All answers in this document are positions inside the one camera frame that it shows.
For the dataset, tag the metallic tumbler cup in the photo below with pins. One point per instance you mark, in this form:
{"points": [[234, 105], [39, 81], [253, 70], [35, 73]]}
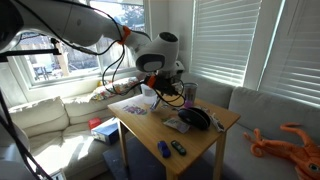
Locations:
{"points": [[190, 90]]}

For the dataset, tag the orange plush octopus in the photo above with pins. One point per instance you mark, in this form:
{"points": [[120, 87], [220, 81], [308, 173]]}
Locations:
{"points": [[306, 157]]}

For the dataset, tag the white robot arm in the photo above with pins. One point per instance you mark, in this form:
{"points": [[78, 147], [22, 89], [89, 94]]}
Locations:
{"points": [[81, 26]]}

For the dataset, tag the grey sofa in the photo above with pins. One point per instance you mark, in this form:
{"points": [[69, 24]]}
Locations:
{"points": [[260, 110]]}

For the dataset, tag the purple sticker sheet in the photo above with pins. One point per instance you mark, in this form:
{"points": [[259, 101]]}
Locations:
{"points": [[133, 109]]}

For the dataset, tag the black glasses case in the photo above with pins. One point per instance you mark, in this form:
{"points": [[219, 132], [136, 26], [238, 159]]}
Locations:
{"points": [[195, 117]]}

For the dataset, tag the purple snack packet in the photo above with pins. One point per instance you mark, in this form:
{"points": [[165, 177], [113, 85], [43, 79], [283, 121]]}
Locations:
{"points": [[154, 106]]}

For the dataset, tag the blue box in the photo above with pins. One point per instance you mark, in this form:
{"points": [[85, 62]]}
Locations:
{"points": [[107, 132]]}

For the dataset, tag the green snack packet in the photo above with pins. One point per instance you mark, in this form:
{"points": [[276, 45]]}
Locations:
{"points": [[177, 124]]}

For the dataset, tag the red small box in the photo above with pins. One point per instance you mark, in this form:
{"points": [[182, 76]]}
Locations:
{"points": [[92, 123]]}

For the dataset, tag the purple ball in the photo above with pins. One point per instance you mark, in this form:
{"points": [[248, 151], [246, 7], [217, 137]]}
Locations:
{"points": [[188, 104]]}

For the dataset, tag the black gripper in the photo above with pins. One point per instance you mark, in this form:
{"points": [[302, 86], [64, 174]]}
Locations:
{"points": [[163, 84]]}

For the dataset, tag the cream sofa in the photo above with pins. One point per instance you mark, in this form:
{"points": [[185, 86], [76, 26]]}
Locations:
{"points": [[52, 134]]}

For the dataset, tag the clear plastic cup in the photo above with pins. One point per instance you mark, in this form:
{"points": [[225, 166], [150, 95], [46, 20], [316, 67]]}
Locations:
{"points": [[149, 95]]}

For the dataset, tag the wooden table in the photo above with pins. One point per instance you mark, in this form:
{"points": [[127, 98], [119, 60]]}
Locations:
{"points": [[149, 130]]}

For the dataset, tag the floral cushion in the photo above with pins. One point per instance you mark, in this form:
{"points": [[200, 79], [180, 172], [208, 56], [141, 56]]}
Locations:
{"points": [[118, 87]]}

